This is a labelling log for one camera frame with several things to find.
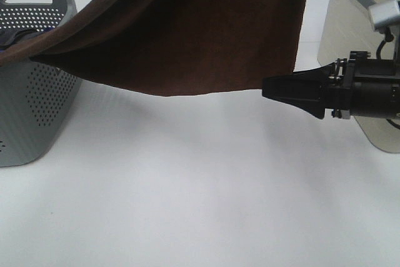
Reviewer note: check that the brown towel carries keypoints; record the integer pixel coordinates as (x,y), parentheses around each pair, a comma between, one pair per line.
(173,47)

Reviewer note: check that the grey-blue towel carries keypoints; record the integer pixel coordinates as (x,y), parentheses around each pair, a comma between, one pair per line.
(10,37)

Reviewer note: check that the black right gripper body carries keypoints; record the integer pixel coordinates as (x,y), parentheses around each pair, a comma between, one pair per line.
(361,86)

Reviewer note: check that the beige storage bin grey rim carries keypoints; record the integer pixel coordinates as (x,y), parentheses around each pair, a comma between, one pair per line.
(347,27)

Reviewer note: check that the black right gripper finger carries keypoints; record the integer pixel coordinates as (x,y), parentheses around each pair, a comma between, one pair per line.
(307,90)

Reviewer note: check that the grey perforated laundry basket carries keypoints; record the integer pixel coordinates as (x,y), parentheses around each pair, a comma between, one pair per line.
(35,97)

